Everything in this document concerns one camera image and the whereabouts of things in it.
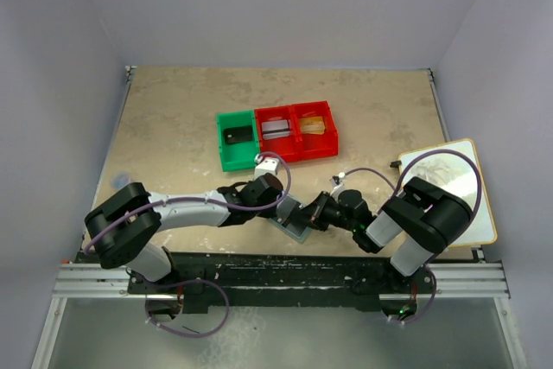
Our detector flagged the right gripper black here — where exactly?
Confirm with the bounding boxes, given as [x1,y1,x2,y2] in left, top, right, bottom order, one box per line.
[290,190,357,232]

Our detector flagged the green card holder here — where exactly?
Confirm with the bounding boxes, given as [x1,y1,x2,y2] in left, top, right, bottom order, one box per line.
[268,208,311,244]

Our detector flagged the black credit card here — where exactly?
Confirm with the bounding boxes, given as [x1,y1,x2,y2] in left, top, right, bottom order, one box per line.
[276,196,302,226]

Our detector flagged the gold credit card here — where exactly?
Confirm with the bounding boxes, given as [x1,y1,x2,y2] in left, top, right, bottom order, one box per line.
[298,116,326,135]

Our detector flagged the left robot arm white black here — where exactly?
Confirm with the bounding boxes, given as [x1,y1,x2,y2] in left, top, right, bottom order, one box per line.
[84,174,284,293]

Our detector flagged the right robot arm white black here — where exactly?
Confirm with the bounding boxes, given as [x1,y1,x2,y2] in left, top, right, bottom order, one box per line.
[291,177,474,292]

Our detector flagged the silver card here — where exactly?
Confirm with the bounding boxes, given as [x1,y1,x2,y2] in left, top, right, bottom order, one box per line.
[261,119,291,140]

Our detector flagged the green plastic bin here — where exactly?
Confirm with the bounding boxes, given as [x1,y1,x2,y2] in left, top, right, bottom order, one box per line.
[216,110,260,172]

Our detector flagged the middle red plastic bin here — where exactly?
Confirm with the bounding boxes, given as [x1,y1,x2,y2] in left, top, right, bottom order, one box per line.
[254,106,300,162]

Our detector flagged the red plastic bin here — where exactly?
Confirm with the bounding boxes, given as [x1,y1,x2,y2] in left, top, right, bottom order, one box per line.
[254,106,300,162]
[291,101,339,160]

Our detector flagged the right red plastic bin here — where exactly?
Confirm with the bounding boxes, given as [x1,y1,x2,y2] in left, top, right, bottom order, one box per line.
[291,101,339,160]

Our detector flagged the white tray with gold rim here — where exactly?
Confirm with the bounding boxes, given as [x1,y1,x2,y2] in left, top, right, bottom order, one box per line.
[397,138,498,249]

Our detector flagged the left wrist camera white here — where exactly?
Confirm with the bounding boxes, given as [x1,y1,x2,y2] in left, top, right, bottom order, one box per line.
[254,152,281,179]

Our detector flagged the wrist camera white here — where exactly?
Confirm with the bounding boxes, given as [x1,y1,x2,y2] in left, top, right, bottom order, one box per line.
[330,172,346,194]
[254,152,281,179]

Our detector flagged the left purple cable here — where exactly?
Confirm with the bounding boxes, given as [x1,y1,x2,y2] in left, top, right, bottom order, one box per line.
[83,150,293,256]

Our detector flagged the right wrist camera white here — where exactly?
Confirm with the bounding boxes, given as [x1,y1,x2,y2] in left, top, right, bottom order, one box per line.
[330,172,346,194]

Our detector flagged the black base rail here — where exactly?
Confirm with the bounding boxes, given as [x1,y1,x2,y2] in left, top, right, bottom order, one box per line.
[126,252,436,316]

